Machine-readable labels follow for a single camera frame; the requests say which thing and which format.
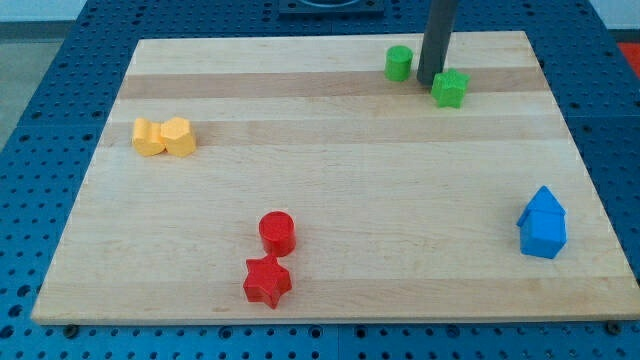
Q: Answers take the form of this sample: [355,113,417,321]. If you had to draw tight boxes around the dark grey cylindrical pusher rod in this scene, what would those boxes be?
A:
[417,0,459,85]

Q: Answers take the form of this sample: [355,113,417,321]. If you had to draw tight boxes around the green star block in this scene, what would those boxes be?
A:
[431,69,471,108]

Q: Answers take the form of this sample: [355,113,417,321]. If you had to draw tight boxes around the red star block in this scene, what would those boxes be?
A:
[243,254,292,309]

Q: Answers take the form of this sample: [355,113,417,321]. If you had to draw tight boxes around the green cylinder block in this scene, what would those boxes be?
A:
[384,45,413,82]

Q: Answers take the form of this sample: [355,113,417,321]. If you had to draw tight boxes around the light wooden board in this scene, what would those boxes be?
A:
[32,31,639,325]

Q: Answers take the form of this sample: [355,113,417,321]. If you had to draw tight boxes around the blue triangle block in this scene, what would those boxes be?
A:
[516,186,566,226]

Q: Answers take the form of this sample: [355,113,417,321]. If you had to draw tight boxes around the blue cube block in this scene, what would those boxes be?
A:
[517,210,567,259]

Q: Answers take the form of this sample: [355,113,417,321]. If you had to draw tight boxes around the red cylinder block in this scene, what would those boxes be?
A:
[258,211,296,257]

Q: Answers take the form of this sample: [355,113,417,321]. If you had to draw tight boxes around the yellow hexagon block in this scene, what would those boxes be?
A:
[160,117,197,157]

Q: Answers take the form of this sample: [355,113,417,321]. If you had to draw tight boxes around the yellow heart block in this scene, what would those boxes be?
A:
[132,118,165,157]

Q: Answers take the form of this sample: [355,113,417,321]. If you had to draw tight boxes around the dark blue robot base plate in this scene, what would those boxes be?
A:
[277,0,387,17]

